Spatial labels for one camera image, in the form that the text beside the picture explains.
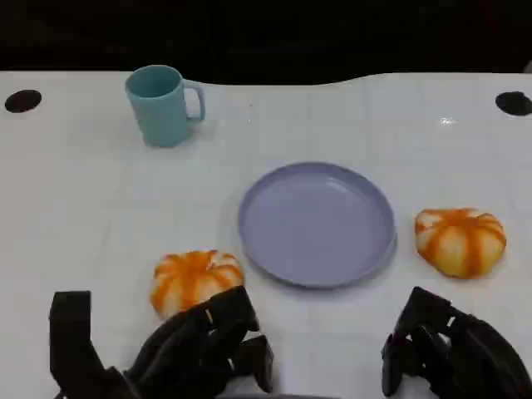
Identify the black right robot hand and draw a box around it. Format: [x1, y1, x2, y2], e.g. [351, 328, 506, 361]
[381, 286, 532, 399]

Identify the pale green mug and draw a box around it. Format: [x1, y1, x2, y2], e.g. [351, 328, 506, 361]
[125, 65, 207, 148]

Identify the lilac plate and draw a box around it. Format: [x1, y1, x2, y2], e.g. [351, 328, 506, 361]
[238, 161, 397, 289]

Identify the orange white toy bread roll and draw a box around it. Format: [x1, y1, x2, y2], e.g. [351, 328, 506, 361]
[414, 207, 507, 279]
[150, 249, 245, 320]

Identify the black table cable hole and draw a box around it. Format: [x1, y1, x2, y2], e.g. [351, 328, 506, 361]
[495, 91, 532, 117]
[4, 89, 42, 114]

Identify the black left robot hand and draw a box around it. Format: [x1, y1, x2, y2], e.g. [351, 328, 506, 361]
[123, 285, 276, 399]

